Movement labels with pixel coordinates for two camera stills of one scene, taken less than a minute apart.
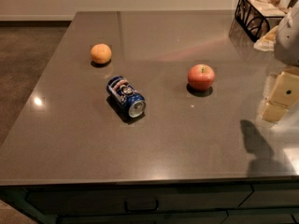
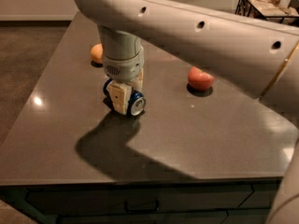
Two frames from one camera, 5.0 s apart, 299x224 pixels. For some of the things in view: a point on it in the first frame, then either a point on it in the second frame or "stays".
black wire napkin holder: x=258 y=13 stays
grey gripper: x=288 y=41 → x=123 y=68
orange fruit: x=101 y=53 stays
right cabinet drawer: x=273 y=195 stays
